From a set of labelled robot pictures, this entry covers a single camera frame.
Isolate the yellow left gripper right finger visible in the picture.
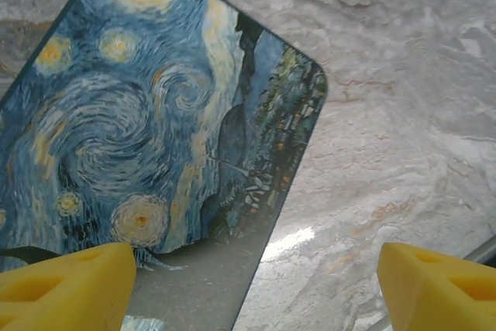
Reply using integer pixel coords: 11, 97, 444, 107
377, 242, 496, 331

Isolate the teal box with painting lid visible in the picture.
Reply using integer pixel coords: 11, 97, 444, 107
0, 0, 331, 331

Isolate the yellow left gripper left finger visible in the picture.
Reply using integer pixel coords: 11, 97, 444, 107
0, 241, 138, 331

